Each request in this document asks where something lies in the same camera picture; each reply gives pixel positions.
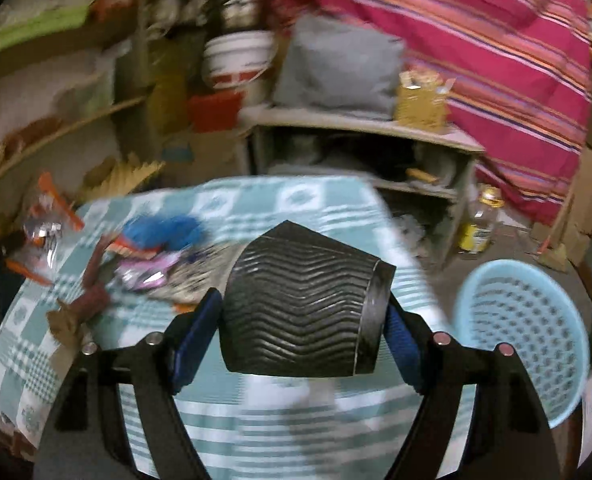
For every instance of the teal checked tablecloth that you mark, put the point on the teal checked tablecloth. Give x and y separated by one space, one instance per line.
256 205

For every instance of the blue plastic bag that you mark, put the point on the blue plastic bag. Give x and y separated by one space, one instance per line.
171 232

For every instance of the grey patterned wrapper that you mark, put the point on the grey patterned wrapper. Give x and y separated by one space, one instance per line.
201 270

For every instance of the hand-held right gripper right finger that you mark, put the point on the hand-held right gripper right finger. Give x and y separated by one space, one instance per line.
403 350

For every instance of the green cloth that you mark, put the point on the green cloth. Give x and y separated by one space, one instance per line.
36 30

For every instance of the yellow ridged board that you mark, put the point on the yellow ridged board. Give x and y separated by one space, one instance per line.
121 177

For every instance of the maroon scouring pad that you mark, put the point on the maroon scouring pad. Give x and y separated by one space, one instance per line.
95 285

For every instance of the metal pot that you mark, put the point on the metal pot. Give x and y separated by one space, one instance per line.
238 7

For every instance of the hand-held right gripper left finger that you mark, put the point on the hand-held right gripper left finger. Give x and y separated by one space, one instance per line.
196 342

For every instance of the wooden wall shelf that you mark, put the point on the wooden wall shelf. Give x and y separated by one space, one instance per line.
76 122

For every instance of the light blue plastic basket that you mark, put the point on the light blue plastic basket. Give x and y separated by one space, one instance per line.
521 320

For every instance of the straw broom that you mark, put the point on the straw broom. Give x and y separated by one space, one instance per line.
556 259

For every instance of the white plastic bucket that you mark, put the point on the white plastic bucket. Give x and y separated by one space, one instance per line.
236 55

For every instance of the brown crumpled paper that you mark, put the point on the brown crumpled paper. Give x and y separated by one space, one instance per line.
66 325

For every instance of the orange snack wrapper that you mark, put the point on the orange snack wrapper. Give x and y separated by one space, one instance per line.
43 210

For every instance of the clear plastic bags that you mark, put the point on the clear plastic bags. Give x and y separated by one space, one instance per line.
408 230

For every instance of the yellow oil bottle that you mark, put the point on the yellow oil bottle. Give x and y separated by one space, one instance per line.
478 230

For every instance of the wooden shelf unit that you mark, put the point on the wooden shelf unit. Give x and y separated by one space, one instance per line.
356 125

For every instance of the grey cloth bag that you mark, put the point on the grey cloth bag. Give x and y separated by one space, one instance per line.
341 70

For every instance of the yellow chopstick holder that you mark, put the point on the yellow chopstick holder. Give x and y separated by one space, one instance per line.
421 105

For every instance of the red plastic tray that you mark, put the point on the red plastic tray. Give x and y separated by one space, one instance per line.
213 110

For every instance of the red striped blanket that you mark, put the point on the red striped blanket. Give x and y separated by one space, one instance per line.
476 60

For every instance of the purple foil wrapper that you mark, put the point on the purple foil wrapper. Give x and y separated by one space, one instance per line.
146 270

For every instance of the black ribbed paper cup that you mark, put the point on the black ribbed paper cup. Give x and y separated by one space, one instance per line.
301 300

